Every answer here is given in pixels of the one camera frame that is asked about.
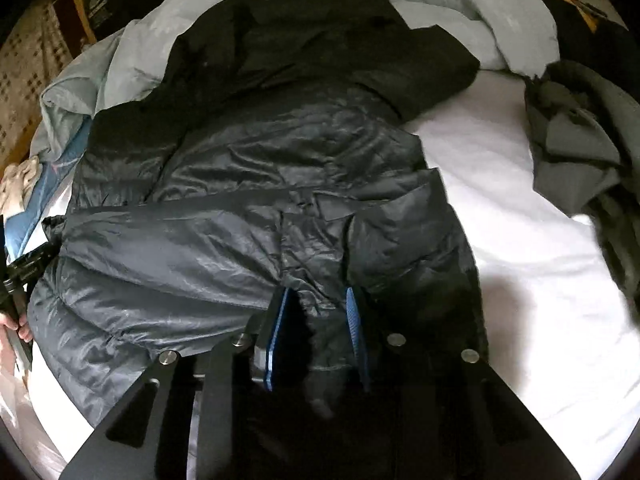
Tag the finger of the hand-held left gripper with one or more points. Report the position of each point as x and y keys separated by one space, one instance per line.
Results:
x=52 y=227

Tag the patterned quilt curtain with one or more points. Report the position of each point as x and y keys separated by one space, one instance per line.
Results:
x=30 y=85

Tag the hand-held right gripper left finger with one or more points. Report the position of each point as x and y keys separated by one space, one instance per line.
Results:
x=275 y=345

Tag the grey green garment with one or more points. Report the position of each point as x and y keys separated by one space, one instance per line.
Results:
x=575 y=135

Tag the person's left hand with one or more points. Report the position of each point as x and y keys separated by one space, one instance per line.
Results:
x=10 y=327

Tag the beige cloth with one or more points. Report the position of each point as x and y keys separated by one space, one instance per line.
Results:
x=20 y=180

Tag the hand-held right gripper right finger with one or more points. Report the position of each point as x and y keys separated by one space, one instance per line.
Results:
x=355 y=330

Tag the light blue duvet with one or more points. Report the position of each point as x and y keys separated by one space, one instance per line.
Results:
x=450 y=25

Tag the black puffer jacket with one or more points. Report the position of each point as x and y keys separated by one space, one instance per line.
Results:
x=250 y=210

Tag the black bag by headboard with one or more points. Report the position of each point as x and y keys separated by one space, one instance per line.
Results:
x=115 y=0

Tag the black cloth pile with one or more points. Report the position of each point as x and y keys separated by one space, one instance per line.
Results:
x=600 y=50

